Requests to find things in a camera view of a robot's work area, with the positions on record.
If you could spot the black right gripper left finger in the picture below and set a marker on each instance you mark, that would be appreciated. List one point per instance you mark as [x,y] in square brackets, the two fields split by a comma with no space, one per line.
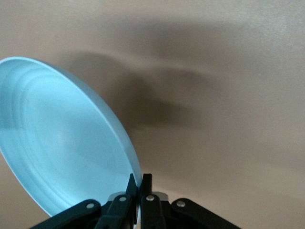
[116,210]

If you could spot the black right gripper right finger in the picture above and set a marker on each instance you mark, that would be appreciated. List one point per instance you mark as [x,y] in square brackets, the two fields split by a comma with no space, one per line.
[152,214]

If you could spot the blue plate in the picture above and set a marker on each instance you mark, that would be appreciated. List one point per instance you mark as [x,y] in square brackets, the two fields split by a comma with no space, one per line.
[59,133]

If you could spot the brown table cover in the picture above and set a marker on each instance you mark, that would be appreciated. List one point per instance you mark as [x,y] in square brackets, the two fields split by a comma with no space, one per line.
[214,71]

